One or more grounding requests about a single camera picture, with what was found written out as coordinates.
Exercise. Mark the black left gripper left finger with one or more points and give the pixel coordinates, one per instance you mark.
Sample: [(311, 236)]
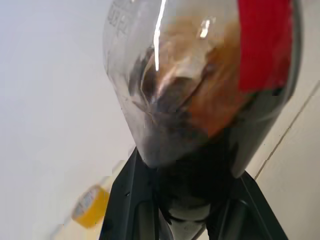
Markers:
[(125, 200)]

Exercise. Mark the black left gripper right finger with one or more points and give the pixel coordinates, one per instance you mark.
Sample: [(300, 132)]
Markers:
[(257, 212)]

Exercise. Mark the yellow-capped cola bottle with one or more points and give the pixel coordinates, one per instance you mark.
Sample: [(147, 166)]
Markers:
[(200, 87)]

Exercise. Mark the yellow tape roll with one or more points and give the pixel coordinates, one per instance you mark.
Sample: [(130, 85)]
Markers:
[(91, 207)]

